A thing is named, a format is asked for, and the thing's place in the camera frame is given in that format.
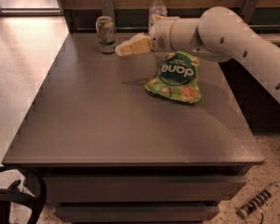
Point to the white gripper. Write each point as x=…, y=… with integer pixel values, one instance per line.
x=160, y=34

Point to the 7up soda can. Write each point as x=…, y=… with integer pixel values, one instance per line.
x=106, y=33

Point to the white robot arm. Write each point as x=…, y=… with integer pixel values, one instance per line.
x=218, y=35

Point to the clear plastic water bottle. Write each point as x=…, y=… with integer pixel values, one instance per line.
x=157, y=10

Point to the green snack chip bag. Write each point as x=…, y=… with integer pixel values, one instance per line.
x=177, y=79

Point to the black chair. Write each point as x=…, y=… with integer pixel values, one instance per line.
x=13, y=195

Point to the left metal rail bracket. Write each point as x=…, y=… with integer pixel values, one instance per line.
x=107, y=7

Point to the metal rail bracket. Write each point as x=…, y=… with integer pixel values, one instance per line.
x=247, y=10
x=107, y=7

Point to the horizontal metal rail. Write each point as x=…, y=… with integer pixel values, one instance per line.
x=273, y=28

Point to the right metal rail bracket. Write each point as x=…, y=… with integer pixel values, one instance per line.
x=247, y=10

